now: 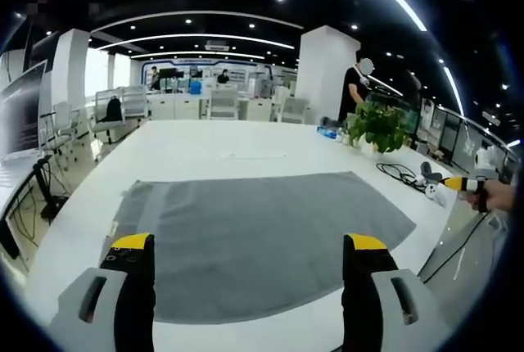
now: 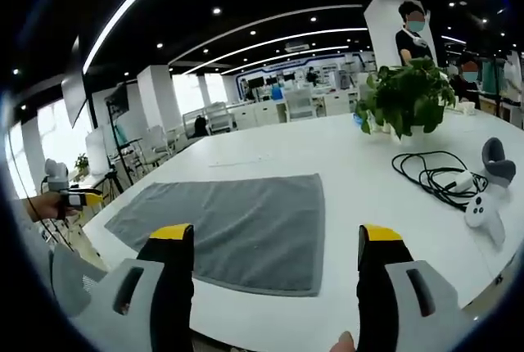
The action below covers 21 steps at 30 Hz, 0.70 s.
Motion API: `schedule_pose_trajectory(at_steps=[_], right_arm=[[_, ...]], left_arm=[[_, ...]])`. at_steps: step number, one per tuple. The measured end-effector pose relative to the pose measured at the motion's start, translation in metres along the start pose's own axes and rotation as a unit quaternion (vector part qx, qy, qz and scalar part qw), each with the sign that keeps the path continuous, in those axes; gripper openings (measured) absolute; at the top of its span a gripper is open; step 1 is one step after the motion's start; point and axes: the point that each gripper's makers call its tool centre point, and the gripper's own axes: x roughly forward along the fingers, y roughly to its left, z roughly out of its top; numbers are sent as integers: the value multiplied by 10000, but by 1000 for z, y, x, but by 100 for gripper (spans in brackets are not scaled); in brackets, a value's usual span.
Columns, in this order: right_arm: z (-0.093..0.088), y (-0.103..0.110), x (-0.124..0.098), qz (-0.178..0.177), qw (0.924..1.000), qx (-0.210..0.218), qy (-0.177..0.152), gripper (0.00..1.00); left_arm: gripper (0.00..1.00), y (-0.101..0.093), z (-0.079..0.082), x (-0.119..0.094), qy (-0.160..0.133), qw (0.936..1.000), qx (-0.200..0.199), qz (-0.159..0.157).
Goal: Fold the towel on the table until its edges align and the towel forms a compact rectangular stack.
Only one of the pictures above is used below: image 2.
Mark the black tripod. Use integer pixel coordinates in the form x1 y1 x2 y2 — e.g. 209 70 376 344
97 100 136 206

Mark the green potted plant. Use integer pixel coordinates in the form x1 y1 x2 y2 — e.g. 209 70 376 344
353 56 458 142

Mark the grey mesh office chair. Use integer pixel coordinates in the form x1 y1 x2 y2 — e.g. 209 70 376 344
49 242 108 317

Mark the blue packet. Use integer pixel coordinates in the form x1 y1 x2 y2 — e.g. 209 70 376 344
350 113 370 133

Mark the white air purifier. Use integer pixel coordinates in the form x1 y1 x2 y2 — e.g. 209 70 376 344
84 128 109 178

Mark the small potted plant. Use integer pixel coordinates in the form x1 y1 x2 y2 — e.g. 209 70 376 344
74 152 91 176

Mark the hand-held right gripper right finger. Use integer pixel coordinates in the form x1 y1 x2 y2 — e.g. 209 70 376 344
355 223 478 352

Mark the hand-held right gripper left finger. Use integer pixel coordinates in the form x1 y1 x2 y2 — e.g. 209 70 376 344
75 223 195 352

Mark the grey towel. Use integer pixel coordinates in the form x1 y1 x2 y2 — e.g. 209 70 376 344
104 172 327 298

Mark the white office chair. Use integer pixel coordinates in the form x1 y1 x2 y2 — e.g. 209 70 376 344
285 88 317 122
203 102 237 135

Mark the white power adapter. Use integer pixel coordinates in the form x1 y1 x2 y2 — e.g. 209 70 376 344
443 169 476 196

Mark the grey headset strap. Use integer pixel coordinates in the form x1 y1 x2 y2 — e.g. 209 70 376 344
481 137 517 190

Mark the white table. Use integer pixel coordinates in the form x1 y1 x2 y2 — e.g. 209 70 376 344
81 109 524 339

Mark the black cable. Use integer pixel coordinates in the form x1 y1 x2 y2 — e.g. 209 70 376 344
391 151 490 210

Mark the white game controller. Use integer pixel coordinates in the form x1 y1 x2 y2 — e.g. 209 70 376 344
463 193 507 247

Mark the person's right hand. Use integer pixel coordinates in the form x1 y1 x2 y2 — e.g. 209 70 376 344
327 330 355 352

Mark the person's left hand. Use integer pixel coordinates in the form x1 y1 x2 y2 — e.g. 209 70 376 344
24 192 79 223

